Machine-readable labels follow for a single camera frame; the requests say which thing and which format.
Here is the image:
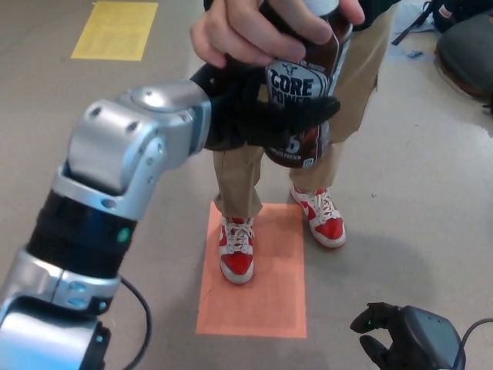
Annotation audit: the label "grey right wrist cable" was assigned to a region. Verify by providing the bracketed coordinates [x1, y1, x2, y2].
[460, 318, 493, 370]

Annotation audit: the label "black shirt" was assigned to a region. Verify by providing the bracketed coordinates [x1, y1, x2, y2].
[202, 0, 401, 12]

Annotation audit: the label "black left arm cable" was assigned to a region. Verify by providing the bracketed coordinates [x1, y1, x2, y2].
[98, 275, 152, 370]

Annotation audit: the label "black backpack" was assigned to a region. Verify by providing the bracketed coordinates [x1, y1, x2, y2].
[391, 0, 493, 45]

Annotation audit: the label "yellow floor mat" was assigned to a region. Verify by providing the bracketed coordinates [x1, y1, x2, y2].
[70, 1, 159, 62]

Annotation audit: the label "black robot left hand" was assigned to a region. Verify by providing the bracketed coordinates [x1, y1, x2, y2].
[188, 53, 342, 150]

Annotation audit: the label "person in khaki pants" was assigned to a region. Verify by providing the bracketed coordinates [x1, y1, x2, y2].
[210, 5, 397, 220]

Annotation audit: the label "orange floor mat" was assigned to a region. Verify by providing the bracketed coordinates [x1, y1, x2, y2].
[195, 202, 308, 339]

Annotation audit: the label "person's bare hand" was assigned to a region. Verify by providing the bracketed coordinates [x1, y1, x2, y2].
[189, 0, 366, 70]

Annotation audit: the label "brown Core Power shake bottle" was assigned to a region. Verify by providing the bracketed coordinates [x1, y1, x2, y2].
[263, 0, 354, 170]

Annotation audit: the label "dark round stool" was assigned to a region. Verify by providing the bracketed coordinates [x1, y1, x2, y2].
[434, 25, 493, 97]

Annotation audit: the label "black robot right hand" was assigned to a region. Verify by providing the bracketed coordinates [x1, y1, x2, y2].
[349, 302, 469, 370]

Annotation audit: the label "red white sneaker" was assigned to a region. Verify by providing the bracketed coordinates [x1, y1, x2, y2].
[289, 185, 347, 247]
[218, 215, 256, 285]

